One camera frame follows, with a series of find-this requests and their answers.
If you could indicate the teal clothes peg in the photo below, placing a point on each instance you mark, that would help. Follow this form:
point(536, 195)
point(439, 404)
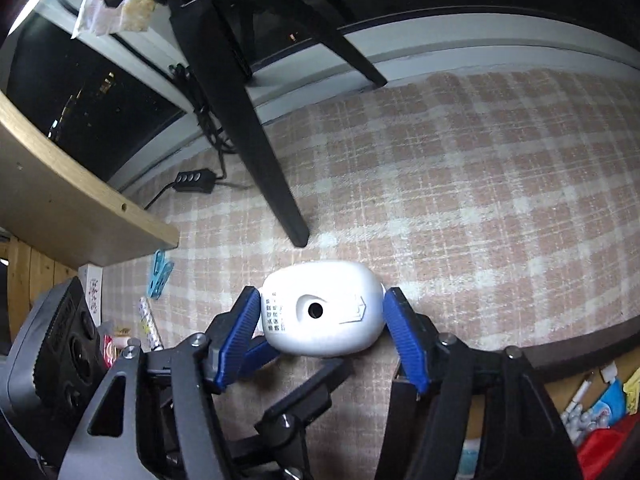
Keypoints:
point(160, 275)

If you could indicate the white plug-in device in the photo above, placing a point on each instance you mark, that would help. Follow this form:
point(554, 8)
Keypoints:
point(320, 310)

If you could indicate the white marker pen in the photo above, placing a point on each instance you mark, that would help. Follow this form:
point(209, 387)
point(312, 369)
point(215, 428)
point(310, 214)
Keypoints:
point(580, 396)

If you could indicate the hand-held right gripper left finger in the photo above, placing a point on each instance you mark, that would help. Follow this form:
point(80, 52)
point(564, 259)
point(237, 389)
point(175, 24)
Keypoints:
point(235, 340)

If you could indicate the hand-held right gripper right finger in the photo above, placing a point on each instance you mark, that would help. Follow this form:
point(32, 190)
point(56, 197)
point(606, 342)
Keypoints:
point(406, 342)

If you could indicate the yellow packet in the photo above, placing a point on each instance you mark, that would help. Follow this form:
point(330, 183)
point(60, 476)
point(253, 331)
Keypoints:
point(633, 390)

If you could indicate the plaid rug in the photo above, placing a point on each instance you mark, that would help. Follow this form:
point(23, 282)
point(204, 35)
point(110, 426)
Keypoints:
point(450, 200)

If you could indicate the red and white snack packet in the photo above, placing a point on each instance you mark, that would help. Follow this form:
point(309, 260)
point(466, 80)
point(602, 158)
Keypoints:
point(112, 345)

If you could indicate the black tripod legs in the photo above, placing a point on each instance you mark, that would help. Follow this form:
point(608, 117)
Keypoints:
point(240, 110)

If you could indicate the pine wood panel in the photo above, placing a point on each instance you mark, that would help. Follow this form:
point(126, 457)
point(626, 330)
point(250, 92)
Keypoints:
point(30, 280)

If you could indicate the white printed cardboard box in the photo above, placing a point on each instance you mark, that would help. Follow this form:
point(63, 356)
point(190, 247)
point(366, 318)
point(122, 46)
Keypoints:
point(92, 285)

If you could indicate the black power strip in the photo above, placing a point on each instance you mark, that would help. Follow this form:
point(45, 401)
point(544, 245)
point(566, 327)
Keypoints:
point(195, 181)

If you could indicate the blue printed packet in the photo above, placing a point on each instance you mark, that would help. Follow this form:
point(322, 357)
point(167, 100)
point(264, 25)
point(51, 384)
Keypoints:
point(607, 405)

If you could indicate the wooden shelf board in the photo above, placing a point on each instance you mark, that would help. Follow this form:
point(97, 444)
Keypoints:
point(75, 195)

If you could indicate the dark-rimmed storage container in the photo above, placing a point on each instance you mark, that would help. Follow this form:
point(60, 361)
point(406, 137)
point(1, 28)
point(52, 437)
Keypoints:
point(565, 360)

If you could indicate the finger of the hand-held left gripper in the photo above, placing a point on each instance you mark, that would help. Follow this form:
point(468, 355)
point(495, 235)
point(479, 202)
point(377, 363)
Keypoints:
point(260, 355)
point(310, 395)

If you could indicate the patterned paper tube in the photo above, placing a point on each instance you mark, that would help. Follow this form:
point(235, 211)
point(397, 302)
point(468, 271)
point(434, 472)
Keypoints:
point(150, 325)

